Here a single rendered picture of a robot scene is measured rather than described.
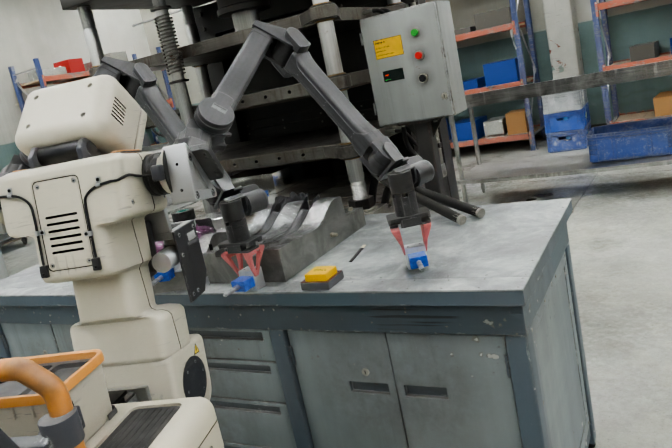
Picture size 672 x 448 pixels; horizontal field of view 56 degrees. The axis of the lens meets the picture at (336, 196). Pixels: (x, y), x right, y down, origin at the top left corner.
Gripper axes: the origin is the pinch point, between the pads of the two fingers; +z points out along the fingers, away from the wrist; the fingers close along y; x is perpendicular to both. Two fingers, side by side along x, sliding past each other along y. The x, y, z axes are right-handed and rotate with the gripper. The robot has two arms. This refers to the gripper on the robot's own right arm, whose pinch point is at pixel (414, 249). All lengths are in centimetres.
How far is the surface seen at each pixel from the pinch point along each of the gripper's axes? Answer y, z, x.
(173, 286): 67, 2, -21
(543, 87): -139, -4, -317
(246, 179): 55, -12, -111
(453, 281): -5.9, 4.8, 14.5
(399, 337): 8.3, 19.0, 5.7
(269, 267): 37.5, -0.2, -11.1
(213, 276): 55, 1, -21
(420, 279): 0.8, 4.6, 9.0
